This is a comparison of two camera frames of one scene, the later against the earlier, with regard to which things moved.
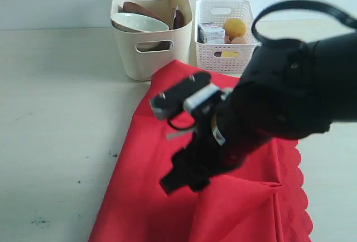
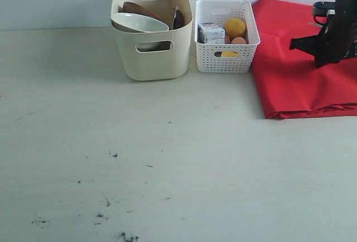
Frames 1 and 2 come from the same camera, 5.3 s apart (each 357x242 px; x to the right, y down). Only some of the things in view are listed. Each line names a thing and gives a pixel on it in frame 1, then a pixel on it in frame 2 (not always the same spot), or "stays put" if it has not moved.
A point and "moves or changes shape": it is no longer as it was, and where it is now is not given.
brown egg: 239,40 stays put
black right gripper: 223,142 to 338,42
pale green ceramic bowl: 129,22 stays put
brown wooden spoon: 179,22 stays put
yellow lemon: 233,28 stays put
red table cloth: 262,199 moves or changes shape
